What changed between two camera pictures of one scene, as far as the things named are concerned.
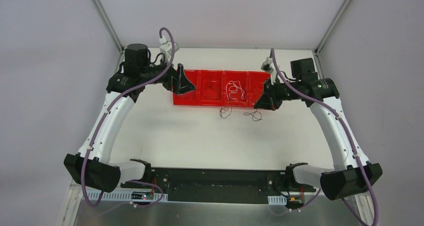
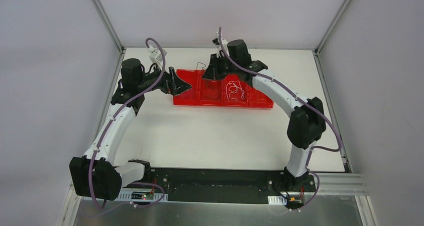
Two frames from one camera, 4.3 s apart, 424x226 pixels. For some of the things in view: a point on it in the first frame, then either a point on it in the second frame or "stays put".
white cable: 232,87 stays put
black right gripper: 269,93 -> 216,64
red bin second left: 212,87 stays put
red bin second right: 235,88 stays put
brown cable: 226,111 -> 202,67
